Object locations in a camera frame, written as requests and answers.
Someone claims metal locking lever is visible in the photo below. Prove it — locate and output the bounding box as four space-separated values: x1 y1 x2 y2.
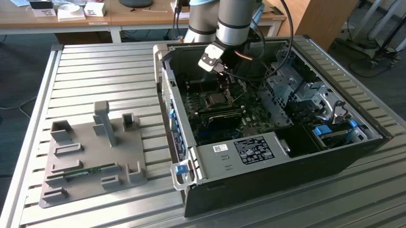
233 90 247 103

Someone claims silver green CPU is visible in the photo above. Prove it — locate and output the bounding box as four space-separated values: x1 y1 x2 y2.
209 93 229 104

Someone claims metal socket cover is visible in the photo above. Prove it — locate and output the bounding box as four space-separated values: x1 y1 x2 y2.
203 91 233 108

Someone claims CPU socket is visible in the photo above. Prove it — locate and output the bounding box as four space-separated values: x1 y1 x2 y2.
202 91 234 110

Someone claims silver drive cage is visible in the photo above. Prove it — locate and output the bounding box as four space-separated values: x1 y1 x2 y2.
258 42 336 125

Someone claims green RAM stick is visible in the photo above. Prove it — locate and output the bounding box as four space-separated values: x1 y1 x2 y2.
62 167 104 179
201 107 247 117

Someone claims green motherboard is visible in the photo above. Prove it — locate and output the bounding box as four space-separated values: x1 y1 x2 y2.
181 79 295 146

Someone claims black graphics card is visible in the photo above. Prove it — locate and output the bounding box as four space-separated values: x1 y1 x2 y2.
205 114 245 135

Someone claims small cardboard box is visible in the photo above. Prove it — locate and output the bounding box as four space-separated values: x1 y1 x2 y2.
178 3 191 19

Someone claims wooden desk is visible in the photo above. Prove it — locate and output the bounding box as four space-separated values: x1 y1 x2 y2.
110 0 289 45
0 0 112 36

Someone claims blue disk carrier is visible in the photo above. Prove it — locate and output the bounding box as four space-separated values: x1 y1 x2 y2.
313 125 333 137

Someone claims dark grey round object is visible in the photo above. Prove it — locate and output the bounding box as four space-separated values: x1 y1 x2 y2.
119 0 153 8

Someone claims grey power supply unit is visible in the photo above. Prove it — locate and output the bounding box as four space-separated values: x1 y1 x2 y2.
189 132 291 185

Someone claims white printed box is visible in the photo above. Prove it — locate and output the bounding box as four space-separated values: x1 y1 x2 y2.
84 2 107 17

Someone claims black grey PC case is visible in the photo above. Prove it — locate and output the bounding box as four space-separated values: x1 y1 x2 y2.
153 35 397 218

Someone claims white round bowl stand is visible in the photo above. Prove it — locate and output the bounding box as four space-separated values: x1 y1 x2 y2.
56 4 87 22

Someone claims grey parts rack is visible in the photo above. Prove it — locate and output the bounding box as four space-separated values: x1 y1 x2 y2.
38 100 150 209

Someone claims white box black top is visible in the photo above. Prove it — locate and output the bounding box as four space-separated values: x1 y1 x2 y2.
31 1 58 18

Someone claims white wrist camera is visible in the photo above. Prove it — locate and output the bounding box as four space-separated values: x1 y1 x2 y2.
198 43 227 72

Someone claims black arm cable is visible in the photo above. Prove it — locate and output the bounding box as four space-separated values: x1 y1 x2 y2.
222 0 294 80

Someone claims coloured wire bundle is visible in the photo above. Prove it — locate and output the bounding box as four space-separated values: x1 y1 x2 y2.
330 101 352 125

